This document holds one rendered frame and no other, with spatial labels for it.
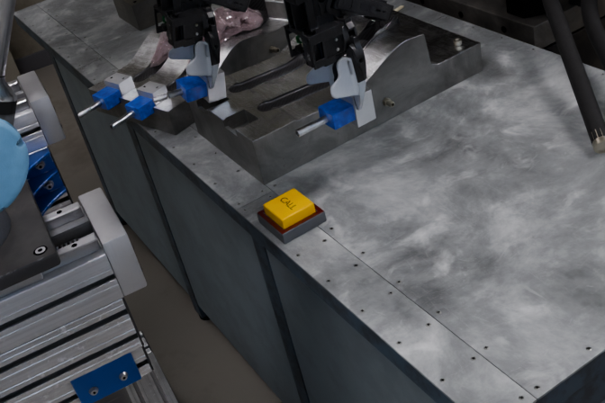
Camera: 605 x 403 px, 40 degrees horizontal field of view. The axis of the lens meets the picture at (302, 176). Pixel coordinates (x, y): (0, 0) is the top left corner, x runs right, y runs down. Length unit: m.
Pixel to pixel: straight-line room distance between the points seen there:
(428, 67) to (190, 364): 1.14
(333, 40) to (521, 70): 0.51
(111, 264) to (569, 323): 0.58
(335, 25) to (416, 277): 0.38
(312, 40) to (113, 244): 0.41
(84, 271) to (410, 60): 0.72
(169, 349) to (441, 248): 1.30
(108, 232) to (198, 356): 1.28
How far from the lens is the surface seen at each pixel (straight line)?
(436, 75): 1.56
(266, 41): 1.78
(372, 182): 1.37
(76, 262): 1.08
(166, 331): 2.43
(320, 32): 1.21
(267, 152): 1.39
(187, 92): 1.48
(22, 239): 1.05
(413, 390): 1.26
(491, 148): 1.41
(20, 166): 0.87
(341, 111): 1.29
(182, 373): 2.29
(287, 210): 1.28
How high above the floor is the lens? 1.58
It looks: 33 degrees down
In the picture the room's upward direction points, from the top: 14 degrees counter-clockwise
